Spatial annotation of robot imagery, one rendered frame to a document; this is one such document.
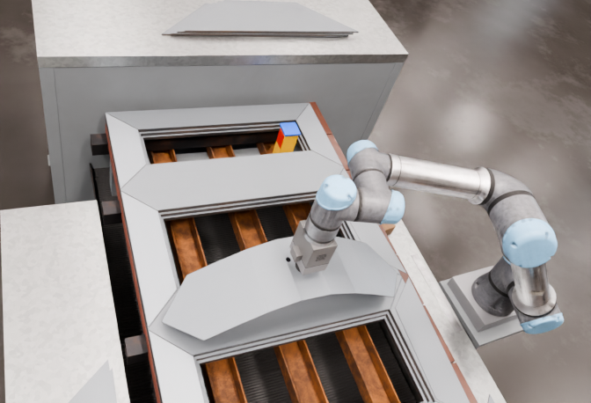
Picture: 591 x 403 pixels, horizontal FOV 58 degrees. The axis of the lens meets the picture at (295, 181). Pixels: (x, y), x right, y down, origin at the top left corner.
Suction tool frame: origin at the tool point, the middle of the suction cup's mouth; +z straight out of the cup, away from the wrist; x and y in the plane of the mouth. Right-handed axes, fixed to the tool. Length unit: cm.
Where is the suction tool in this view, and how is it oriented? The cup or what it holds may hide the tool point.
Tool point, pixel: (302, 268)
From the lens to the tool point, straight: 135.5
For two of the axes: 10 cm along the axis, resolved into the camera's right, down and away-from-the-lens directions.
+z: -2.4, 6.6, 7.1
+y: 3.7, 7.4, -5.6
